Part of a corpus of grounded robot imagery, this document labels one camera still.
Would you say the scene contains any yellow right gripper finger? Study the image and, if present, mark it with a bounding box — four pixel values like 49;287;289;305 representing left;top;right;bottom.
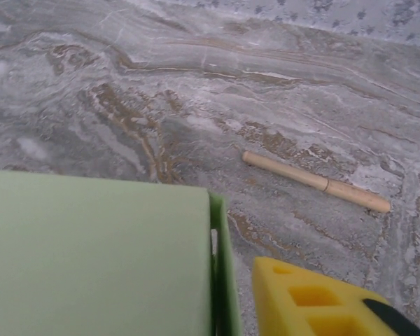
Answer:
251;256;420;336

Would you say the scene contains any light wooden stick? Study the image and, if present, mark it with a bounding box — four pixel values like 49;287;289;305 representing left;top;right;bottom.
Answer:
241;150;392;214

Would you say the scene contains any light green paper box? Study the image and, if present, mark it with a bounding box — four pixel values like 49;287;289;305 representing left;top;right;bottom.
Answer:
0;169;242;336

